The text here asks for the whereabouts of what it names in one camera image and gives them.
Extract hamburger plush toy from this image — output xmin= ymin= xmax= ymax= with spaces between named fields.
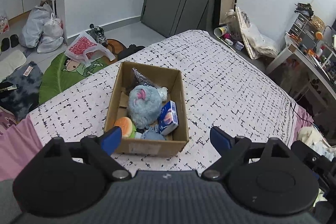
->
xmin=114 ymin=117 xmax=136 ymax=138

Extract grey fluffy plush toy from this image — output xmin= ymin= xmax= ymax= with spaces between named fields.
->
xmin=127 ymin=85 xmax=162 ymax=130

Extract small lavender box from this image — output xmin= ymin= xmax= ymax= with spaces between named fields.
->
xmin=234 ymin=42 xmax=244 ymax=51

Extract black item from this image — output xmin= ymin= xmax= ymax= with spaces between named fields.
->
xmin=129 ymin=68 xmax=168 ymax=102

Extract cardboard box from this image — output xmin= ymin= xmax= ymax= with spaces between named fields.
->
xmin=104 ymin=61 xmax=189 ymax=157

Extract white black patterned bedspread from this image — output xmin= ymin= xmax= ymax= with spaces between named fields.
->
xmin=30 ymin=30 xmax=297 ymax=172

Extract tie dye grey cloth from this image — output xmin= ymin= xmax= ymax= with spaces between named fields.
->
xmin=1 ymin=61 xmax=43 ymax=121

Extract black sneakers on floor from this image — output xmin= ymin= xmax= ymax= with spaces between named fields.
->
xmin=87 ymin=23 xmax=108 ymax=47

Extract white desk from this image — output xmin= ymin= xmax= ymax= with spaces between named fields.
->
xmin=266 ymin=34 xmax=335 ymax=110

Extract clear bag with cream fabric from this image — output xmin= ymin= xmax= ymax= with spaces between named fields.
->
xmin=235 ymin=6 xmax=281 ymax=60

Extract blue tissue pack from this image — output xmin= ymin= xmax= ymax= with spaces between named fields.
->
xmin=158 ymin=100 xmax=179 ymax=136

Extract grey drawer organizer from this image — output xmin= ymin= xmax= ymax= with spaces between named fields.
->
xmin=288 ymin=12 xmax=314 ymax=40

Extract black slippers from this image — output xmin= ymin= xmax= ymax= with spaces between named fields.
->
xmin=1 ymin=34 xmax=19 ymax=52

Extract pink bed sheet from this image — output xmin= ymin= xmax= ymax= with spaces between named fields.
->
xmin=1 ymin=111 xmax=43 ymax=181

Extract grey white garbage bags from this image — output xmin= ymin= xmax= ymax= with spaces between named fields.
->
xmin=19 ymin=2 xmax=64 ymax=53

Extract blue denim plush toy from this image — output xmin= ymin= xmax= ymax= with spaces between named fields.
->
xmin=135 ymin=124 xmax=166 ymax=140

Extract white yellow cylinder can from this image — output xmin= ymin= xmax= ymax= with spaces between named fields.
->
xmin=214 ymin=25 xmax=230 ymax=38

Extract green leaf floor mat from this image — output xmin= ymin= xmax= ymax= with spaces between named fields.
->
xmin=39 ymin=53 xmax=112 ymax=105

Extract red white plastic bag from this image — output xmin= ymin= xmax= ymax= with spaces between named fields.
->
xmin=64 ymin=31 xmax=116 ymax=67

